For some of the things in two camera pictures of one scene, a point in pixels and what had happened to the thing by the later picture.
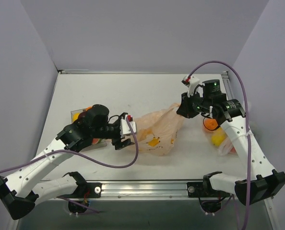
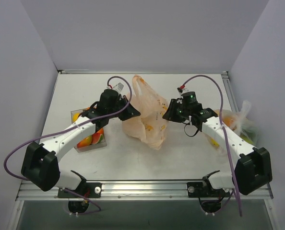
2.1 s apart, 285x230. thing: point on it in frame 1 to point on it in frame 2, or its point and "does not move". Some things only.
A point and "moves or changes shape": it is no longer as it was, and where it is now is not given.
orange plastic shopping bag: [156, 130] moves or changes shape
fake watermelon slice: [96, 140] does not move
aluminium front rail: [143, 190] does not move
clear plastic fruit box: [97, 143] does not move
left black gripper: [119, 132] to [126, 110]
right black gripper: [185, 105] to [175, 113]
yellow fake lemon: [75, 116] does not move
